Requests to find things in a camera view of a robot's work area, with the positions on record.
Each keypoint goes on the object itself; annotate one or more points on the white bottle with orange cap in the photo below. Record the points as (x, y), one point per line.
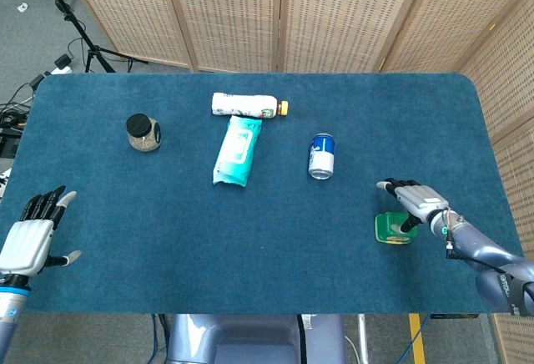
(242, 105)

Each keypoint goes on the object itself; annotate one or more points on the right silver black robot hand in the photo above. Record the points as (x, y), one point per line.
(421, 201)

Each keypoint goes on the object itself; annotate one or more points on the blue-grey robot torso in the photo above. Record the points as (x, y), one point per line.
(250, 339)

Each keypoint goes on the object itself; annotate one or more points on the green tub with yellow lid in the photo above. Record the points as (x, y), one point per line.
(386, 228)

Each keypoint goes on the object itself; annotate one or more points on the black power adapter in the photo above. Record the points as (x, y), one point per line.
(63, 61)

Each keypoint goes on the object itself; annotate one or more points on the teal wet wipes pack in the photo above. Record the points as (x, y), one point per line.
(235, 151)

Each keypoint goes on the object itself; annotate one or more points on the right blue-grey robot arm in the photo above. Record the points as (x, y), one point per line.
(480, 247)

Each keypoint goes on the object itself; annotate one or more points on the glass jar with black lid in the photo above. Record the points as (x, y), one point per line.
(144, 138)

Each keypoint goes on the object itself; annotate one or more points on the black tripod stand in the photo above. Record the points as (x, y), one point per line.
(68, 16)

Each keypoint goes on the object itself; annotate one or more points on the white table leg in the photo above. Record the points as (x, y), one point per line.
(362, 332)

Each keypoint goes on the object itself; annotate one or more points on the wooden woven folding screen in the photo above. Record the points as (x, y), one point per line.
(233, 13)

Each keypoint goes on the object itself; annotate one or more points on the black equipment box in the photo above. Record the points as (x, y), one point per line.
(8, 143)

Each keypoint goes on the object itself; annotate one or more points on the blue felt table cover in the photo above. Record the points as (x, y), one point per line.
(267, 234)

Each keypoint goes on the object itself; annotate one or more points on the white power strip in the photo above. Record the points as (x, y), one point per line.
(62, 70)

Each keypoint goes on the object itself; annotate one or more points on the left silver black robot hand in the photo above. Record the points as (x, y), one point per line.
(27, 245)

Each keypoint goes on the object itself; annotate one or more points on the blue and white drink can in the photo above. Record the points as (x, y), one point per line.
(322, 157)

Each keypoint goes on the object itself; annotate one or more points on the small white paper scrap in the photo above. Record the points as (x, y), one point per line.
(22, 6)

